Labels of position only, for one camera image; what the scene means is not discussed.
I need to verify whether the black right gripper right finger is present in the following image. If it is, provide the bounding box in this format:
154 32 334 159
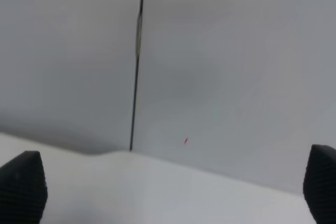
303 144 335 224

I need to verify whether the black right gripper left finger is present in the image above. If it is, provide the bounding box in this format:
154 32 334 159
1 151 48 224

